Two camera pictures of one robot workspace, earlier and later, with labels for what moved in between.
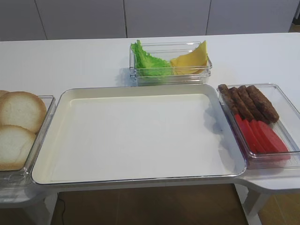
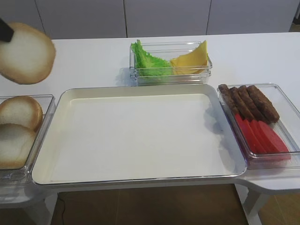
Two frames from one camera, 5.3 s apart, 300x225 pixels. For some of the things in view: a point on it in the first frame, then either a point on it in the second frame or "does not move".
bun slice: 5,96 to 23,110
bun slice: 15,142 does not move
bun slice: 22,108 to 28,57
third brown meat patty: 258,116 does not move
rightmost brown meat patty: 264,107 does not move
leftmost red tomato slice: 244,132 does not move
